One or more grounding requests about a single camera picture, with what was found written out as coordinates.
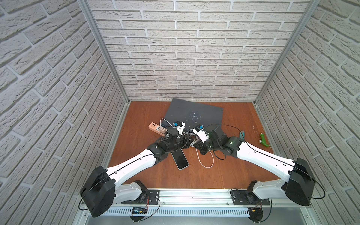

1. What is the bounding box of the black smartphone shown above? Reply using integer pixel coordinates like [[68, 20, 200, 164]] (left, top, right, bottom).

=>
[[171, 150, 189, 170]]

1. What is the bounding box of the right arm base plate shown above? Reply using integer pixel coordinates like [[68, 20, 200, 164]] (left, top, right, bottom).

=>
[[230, 188, 271, 206]]

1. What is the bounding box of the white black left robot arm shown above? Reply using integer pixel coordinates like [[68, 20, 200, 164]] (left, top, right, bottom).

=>
[[79, 132, 196, 218]]

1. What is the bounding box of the green screwdriver handle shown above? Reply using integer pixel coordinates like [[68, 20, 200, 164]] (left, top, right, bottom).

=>
[[259, 133, 270, 148]]

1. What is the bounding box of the white charging cable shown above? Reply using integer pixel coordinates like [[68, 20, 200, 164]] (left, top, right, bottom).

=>
[[159, 118, 215, 169]]

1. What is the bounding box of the aluminium front rail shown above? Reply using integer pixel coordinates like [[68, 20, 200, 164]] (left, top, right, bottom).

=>
[[101, 188, 306, 220]]

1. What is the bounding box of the teal utility knife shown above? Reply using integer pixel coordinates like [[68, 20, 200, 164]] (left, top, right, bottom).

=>
[[239, 130, 245, 141]]

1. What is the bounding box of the pink power strip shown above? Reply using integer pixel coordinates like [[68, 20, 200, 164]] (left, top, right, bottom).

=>
[[148, 122, 167, 137]]

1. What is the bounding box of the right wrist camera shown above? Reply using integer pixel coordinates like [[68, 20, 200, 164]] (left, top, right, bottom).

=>
[[193, 125, 209, 143]]

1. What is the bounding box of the aluminium corner post right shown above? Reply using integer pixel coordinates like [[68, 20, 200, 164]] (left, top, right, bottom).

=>
[[253, 0, 321, 107]]

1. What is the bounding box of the aluminium corner post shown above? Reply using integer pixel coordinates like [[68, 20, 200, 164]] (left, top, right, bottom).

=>
[[253, 0, 321, 107], [78, 0, 130, 105]]

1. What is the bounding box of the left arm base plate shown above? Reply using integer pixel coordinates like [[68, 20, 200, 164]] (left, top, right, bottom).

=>
[[121, 189, 160, 205]]

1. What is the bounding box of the left small circuit board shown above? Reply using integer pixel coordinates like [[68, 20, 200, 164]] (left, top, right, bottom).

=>
[[131, 207, 148, 215]]

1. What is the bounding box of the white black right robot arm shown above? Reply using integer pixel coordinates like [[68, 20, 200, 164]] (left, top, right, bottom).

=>
[[193, 125, 316, 206]]

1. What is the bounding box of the aluminium corner post left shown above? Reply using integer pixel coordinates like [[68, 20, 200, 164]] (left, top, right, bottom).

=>
[[78, 0, 130, 105]]

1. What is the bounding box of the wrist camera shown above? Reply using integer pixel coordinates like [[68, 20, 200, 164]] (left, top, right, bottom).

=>
[[173, 121, 185, 135], [193, 125, 209, 143]]

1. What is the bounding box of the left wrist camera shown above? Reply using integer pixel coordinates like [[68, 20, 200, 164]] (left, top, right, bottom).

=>
[[173, 121, 185, 135]]

